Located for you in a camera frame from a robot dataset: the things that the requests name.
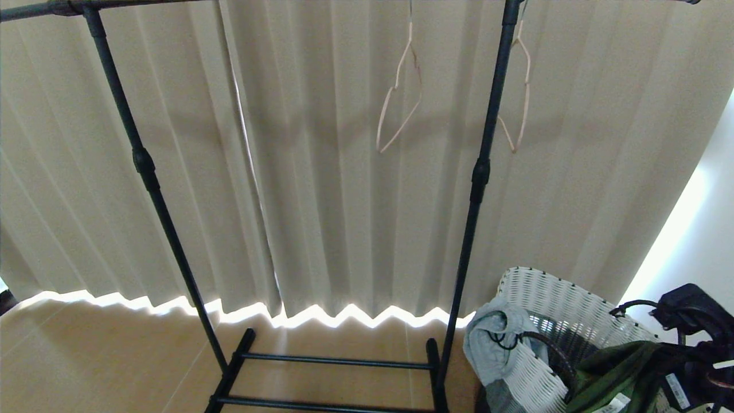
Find green long-sleeved shirt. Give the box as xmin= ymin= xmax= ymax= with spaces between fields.
xmin=565 ymin=341 xmax=674 ymax=413

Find beige curtain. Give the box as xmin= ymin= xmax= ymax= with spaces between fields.
xmin=0 ymin=0 xmax=734 ymax=329

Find white laundry basket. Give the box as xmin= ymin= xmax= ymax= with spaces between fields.
xmin=481 ymin=266 xmax=669 ymax=413

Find pale grey shorts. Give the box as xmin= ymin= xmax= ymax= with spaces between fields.
xmin=463 ymin=302 xmax=552 ymax=413

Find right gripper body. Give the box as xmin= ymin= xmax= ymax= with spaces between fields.
xmin=647 ymin=343 xmax=717 ymax=413

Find black clothes rack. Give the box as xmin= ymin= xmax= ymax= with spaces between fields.
xmin=0 ymin=0 xmax=701 ymax=413

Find pink clothes hanger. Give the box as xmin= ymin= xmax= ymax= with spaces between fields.
xmin=497 ymin=0 xmax=533 ymax=154
xmin=376 ymin=0 xmax=424 ymax=154

